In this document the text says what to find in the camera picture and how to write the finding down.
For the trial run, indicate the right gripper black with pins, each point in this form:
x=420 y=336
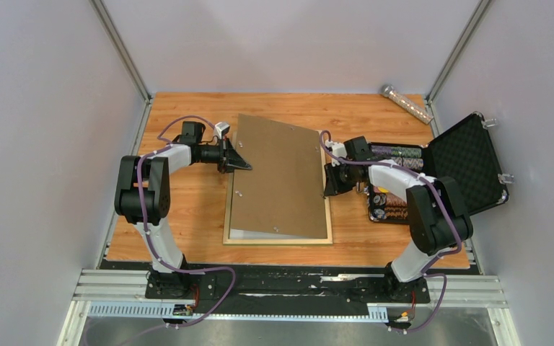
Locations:
x=332 y=187

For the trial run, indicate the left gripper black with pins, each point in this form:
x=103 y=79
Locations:
x=229 y=158

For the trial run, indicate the wooden picture frame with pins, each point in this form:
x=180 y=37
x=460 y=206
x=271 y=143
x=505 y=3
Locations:
x=277 y=241

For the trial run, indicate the brown frame backing board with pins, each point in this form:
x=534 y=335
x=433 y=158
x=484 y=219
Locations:
x=277 y=176

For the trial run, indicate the autumn forest photo board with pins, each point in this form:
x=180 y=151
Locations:
x=238 y=234

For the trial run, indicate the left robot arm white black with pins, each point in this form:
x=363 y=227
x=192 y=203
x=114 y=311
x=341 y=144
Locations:
x=143 y=194

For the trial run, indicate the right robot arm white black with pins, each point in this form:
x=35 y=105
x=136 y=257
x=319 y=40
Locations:
x=438 y=218

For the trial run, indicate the silver glitter microphone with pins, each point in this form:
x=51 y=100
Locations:
x=417 y=111

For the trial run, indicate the black poker chip case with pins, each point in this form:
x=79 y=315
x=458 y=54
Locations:
x=464 y=152

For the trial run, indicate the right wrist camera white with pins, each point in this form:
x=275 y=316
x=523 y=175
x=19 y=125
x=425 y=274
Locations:
x=338 y=151

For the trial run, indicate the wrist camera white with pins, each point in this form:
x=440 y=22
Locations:
x=220 y=130
x=338 y=151

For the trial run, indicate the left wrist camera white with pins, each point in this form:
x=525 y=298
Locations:
x=220 y=130

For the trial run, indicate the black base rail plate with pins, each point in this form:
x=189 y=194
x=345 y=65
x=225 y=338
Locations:
x=285 y=290

